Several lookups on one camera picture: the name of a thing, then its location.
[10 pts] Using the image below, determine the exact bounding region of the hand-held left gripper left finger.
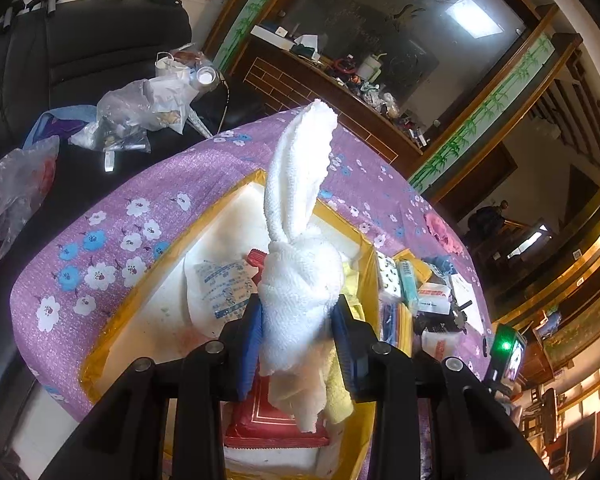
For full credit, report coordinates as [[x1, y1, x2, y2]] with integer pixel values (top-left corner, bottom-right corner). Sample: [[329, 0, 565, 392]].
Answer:
[[37, 292, 266, 480]]

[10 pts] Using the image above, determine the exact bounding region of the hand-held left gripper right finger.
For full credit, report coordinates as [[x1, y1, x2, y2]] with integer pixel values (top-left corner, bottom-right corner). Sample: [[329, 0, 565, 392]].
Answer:
[[330, 294, 556, 480]]

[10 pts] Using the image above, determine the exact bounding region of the white towel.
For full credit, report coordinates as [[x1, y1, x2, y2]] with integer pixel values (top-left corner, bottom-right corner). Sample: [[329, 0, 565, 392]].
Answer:
[[257, 100, 345, 433]]

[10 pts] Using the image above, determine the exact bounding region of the lemon print tissue pack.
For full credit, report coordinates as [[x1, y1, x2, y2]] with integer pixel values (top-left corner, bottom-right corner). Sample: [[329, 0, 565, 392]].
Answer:
[[376, 252, 401, 296]]

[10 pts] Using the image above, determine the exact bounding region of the green white packet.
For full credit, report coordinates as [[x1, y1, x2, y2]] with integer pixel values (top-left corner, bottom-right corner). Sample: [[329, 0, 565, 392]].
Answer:
[[397, 259, 421, 311]]

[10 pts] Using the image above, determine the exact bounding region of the yellow tray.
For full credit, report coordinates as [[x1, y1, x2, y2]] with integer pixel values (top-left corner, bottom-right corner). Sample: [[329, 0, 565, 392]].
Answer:
[[77, 169, 416, 480]]

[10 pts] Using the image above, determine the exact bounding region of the blue towel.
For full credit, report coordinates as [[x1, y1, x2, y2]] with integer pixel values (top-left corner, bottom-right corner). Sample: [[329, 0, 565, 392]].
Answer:
[[422, 255, 456, 276]]

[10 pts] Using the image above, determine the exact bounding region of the yellow towel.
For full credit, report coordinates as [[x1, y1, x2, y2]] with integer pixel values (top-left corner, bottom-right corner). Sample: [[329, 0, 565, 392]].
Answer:
[[325, 255, 366, 423]]

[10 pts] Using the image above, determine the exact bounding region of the white printed packet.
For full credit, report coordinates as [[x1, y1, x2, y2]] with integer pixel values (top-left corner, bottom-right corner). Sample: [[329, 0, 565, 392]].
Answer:
[[187, 259, 256, 326]]

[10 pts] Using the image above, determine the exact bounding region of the white packet red label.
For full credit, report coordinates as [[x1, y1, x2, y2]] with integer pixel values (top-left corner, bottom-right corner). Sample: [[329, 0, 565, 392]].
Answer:
[[417, 282, 453, 313], [420, 332, 463, 361]]

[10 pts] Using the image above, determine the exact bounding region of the white paper sheet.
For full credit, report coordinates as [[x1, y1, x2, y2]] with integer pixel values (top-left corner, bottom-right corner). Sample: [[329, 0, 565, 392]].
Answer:
[[450, 272, 486, 333]]

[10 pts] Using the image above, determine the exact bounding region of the framed landscape picture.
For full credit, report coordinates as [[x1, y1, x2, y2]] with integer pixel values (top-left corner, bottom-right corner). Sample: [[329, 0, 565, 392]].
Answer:
[[540, 280, 600, 371]]

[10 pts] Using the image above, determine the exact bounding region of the red striped packet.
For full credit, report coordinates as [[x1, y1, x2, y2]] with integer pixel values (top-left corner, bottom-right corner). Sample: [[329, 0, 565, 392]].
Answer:
[[245, 249, 268, 278]]

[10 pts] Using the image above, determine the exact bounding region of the red packet with gold border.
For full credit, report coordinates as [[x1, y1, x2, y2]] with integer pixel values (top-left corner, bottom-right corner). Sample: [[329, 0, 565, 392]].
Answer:
[[224, 370, 331, 450]]

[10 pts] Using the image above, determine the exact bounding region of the pink cloth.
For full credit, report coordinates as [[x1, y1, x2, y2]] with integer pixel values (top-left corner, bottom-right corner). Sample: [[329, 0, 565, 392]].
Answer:
[[424, 212, 461, 256]]

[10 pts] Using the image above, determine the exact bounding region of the purple floral tablecloth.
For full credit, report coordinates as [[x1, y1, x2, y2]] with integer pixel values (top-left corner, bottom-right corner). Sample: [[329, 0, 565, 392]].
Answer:
[[10, 105, 496, 411]]

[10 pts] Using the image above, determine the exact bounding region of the wooden cabinet with clutter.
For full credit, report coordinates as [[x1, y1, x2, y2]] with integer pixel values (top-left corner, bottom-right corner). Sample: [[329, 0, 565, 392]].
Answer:
[[330, 55, 431, 146]]

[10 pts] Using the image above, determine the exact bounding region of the clear plastic bag with contents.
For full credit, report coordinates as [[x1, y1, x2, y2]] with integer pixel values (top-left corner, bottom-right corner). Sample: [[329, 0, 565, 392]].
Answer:
[[70, 79, 198, 153]]

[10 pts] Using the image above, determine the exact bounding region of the wooden stair railing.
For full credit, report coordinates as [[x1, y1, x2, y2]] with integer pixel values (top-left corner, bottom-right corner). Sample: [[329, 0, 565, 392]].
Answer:
[[525, 5, 600, 201]]

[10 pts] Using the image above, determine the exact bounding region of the clear bag with red contents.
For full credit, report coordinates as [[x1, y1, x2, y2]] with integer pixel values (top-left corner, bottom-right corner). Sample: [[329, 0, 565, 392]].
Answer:
[[0, 135, 61, 268]]

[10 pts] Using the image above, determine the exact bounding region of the white jug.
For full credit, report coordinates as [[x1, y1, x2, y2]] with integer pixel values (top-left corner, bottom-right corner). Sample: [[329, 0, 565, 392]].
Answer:
[[356, 52, 385, 81]]

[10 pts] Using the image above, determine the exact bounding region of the white plastic bag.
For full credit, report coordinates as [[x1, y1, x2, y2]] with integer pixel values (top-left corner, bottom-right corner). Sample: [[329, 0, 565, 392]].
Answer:
[[154, 51, 193, 83]]

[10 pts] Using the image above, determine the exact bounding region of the blue purple bag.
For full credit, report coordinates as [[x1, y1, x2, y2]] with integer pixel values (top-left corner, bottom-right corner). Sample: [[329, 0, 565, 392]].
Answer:
[[22, 105, 98, 151]]

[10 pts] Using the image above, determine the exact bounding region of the tissue box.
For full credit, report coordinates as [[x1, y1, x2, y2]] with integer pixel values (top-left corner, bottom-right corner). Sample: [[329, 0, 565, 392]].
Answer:
[[292, 34, 323, 56]]

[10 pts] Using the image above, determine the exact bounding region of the white flat box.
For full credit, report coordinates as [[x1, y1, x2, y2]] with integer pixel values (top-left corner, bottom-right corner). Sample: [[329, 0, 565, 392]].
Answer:
[[250, 25, 301, 48]]

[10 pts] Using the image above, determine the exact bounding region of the black sofa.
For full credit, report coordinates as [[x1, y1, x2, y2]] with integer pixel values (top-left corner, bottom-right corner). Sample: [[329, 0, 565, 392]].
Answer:
[[0, 0, 266, 281]]

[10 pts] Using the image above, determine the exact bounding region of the wooden cabinet with bamboo frame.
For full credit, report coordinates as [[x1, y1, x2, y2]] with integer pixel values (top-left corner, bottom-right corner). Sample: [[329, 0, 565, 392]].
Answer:
[[200, 0, 600, 211]]

